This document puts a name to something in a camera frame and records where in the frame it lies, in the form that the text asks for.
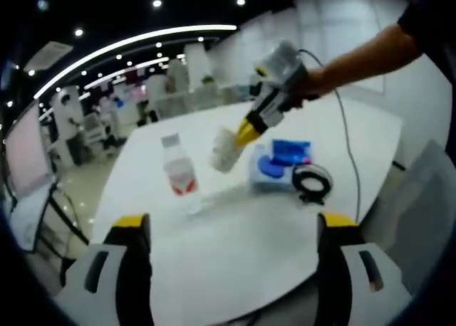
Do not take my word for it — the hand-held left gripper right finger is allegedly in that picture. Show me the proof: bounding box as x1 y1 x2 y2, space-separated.
316 211 416 326

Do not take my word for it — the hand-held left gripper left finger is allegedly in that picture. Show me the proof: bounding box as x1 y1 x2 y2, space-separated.
59 213 155 326

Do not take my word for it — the white paper cup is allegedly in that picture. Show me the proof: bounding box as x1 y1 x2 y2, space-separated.
207 125 247 174

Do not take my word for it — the blue plastic packet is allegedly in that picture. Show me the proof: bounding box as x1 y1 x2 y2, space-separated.
271 137 314 167

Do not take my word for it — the blue wet wipes pack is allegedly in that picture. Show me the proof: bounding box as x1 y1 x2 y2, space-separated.
248 144 297 194

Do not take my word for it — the black cable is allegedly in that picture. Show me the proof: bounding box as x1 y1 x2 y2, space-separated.
291 162 335 206

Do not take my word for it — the clear plastic water bottle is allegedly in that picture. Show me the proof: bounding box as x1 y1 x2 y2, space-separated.
160 133 202 217

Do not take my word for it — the person's right hand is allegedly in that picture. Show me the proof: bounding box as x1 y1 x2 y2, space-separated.
303 68 340 100

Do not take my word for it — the white table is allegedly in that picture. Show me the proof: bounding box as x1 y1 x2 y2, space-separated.
88 98 405 324

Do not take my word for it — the curved ceiling light strip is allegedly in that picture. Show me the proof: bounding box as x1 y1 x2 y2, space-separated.
33 23 239 100

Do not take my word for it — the person's dark sleeve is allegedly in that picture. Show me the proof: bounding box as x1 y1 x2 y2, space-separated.
396 0 456 55

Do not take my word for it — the black frame desk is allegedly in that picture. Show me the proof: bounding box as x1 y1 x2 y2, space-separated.
9 182 90 263

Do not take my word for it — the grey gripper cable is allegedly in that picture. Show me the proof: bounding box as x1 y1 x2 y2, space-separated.
298 48 363 224

